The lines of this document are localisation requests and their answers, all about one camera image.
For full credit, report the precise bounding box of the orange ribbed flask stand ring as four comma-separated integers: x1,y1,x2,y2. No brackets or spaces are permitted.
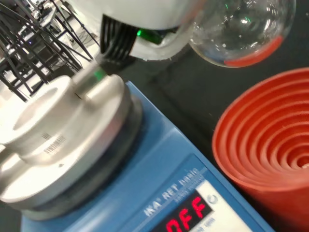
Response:
211,68,309,232

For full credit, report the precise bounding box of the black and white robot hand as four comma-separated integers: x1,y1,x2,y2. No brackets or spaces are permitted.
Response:
72,0,208,69

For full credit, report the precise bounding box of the blue-based heater with steel block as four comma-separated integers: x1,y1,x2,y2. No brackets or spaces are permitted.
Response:
0,58,276,232

